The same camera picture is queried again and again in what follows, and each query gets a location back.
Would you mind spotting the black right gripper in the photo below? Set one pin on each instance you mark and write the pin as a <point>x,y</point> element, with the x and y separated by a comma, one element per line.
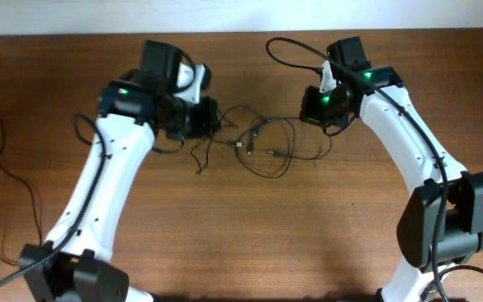
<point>309,106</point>

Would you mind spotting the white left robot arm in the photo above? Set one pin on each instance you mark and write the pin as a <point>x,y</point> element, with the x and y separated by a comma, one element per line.
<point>163,93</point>

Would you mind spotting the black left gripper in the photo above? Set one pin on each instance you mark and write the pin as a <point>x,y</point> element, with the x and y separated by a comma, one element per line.
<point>207,116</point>

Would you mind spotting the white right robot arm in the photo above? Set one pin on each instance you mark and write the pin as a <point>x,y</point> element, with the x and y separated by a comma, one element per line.
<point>441,227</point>

